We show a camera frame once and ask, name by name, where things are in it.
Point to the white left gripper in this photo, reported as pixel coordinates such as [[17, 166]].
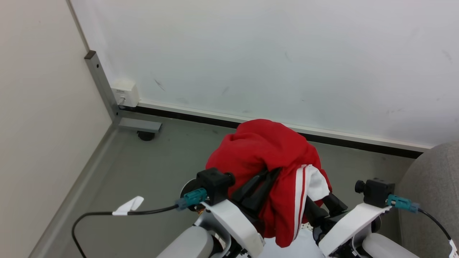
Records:
[[233, 222]]

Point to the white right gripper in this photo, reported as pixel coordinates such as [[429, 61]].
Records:
[[353, 224]]

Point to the red white-striped garment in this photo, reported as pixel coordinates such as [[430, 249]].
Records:
[[265, 150]]

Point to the grey-white right robot arm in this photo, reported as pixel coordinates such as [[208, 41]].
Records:
[[387, 247]]

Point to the grey-white left robot arm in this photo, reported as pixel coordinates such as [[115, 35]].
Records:
[[188, 245]]

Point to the pale blue cloth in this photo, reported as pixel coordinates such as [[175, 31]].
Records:
[[304, 247]]

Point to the white and black baseboard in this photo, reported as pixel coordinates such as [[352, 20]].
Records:
[[215, 118]]

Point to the grey fabric sofa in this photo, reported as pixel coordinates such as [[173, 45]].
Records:
[[434, 193]]

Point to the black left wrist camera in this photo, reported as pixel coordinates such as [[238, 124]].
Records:
[[214, 184]]

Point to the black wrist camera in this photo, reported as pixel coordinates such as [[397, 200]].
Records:
[[378, 191], [214, 184]]

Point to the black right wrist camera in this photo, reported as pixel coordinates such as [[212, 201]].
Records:
[[378, 191]]

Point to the black round frame foot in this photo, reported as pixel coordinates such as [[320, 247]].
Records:
[[146, 135]]

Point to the white wall socket box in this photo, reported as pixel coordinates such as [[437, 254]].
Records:
[[125, 92]]

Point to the grey metal frame post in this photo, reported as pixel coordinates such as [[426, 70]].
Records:
[[104, 89]]

